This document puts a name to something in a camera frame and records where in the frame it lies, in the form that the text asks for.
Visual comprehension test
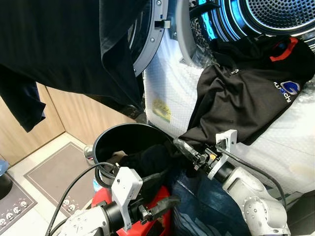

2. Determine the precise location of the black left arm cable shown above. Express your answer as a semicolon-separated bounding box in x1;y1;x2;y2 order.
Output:
45;162;120;236

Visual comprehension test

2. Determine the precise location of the black round object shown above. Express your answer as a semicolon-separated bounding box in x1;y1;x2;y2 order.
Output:
0;174;13;200

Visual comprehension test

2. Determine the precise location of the light wood cabinet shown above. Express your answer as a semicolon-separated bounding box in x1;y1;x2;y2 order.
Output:
0;81;138;165

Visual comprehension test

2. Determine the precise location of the grey washer door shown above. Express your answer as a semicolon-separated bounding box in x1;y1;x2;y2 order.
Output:
129;0;171;78

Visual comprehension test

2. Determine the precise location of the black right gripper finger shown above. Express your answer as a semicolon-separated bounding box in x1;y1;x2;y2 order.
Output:
173;138;202;166

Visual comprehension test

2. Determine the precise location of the black plastic bucket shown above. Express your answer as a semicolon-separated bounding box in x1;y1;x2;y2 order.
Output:
84;122;176;185

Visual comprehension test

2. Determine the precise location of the dark blue printed cloth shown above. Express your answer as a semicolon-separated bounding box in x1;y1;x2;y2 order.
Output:
167;166;252;236

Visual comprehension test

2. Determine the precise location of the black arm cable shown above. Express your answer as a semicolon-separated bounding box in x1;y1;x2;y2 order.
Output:
217;147;289;208
45;162;120;236

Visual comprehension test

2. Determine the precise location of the red plastic stool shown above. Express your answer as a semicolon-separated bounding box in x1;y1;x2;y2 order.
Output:
91;186;174;236

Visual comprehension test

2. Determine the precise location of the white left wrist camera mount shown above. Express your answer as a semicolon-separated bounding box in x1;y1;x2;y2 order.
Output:
111;167;144;231

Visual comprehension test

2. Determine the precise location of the grey floor mat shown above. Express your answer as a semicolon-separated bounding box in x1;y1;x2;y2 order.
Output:
24;142;97;203

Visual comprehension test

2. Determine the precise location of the bubble-wrapped white washing machine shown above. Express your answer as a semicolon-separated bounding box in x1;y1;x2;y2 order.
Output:
142;0;315;198

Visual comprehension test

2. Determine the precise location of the black garment in bucket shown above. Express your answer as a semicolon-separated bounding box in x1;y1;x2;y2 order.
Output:
105;144;174;178

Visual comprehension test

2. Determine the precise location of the black hanging garment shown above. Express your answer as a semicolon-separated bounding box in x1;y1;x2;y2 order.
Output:
0;0;149;132

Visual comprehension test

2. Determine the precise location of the yellow label sticker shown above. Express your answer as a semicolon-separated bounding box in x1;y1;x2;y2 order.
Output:
152;98;172;123

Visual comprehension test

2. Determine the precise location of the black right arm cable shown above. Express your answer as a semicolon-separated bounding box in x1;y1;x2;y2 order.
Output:
217;147;289;208

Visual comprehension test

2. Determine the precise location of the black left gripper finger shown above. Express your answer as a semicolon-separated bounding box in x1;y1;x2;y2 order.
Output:
149;195;182;221
141;172;163;190

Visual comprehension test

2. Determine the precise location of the black jacket with logo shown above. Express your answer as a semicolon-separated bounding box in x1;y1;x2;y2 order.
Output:
179;35;315;148

